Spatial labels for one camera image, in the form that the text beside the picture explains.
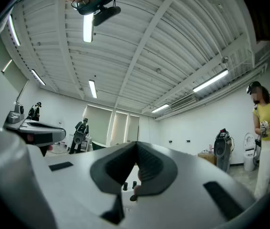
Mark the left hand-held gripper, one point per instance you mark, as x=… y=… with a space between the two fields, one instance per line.
x=15 y=119

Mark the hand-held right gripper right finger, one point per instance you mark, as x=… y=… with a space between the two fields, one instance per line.
x=185 y=199

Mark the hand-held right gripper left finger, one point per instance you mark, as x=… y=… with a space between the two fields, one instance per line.
x=77 y=187

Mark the person's left hand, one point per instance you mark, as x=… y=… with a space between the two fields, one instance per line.
x=44 y=150

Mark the white vanity cabinet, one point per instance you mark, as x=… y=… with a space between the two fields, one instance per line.
x=86 y=144

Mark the brown cardboard box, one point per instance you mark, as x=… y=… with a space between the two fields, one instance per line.
x=207 y=158

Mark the black faucet knob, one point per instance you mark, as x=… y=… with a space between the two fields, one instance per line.
x=125 y=186
x=134 y=185
x=133 y=198

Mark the ceiling tube light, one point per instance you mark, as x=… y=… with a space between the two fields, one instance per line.
x=210 y=80
x=92 y=89
x=14 y=30
x=38 y=77
x=88 y=27
x=160 y=108

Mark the grey window blind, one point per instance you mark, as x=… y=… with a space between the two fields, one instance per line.
x=120 y=128
x=96 y=125
x=133 y=128

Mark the pink tumbler bottle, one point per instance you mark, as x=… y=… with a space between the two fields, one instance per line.
x=210 y=148

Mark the white toilet with raised lid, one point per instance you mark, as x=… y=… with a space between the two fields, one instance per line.
x=249 y=161

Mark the ceiling air conditioner vent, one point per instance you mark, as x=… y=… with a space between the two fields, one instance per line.
x=182 y=101

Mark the black head camera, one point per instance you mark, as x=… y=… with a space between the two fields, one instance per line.
x=106 y=15

